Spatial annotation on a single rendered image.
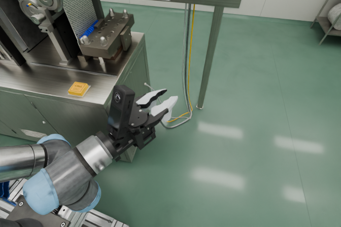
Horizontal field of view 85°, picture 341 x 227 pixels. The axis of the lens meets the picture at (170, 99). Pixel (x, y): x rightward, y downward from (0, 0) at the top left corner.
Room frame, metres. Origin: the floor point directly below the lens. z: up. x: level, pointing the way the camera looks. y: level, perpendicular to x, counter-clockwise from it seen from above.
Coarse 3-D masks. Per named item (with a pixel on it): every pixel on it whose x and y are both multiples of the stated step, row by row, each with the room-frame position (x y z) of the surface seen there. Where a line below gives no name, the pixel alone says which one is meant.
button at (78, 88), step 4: (76, 84) 0.67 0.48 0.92; (80, 84) 0.67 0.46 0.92; (84, 84) 0.67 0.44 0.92; (72, 88) 0.65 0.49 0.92; (76, 88) 0.65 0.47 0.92; (80, 88) 0.65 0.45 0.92; (84, 88) 0.65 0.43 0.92; (72, 92) 0.62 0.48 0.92; (76, 92) 0.62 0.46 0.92; (80, 92) 0.62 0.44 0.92; (84, 92) 0.64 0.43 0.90
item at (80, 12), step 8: (80, 0) 1.05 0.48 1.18; (88, 0) 1.12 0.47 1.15; (64, 8) 0.92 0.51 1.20; (72, 8) 0.97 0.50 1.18; (80, 8) 1.03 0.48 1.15; (88, 8) 1.09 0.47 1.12; (72, 16) 0.94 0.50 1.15; (80, 16) 1.00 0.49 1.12; (88, 16) 1.07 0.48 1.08; (72, 24) 0.92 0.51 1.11; (80, 24) 0.98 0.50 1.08; (88, 24) 1.04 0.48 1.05; (80, 32) 0.95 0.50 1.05
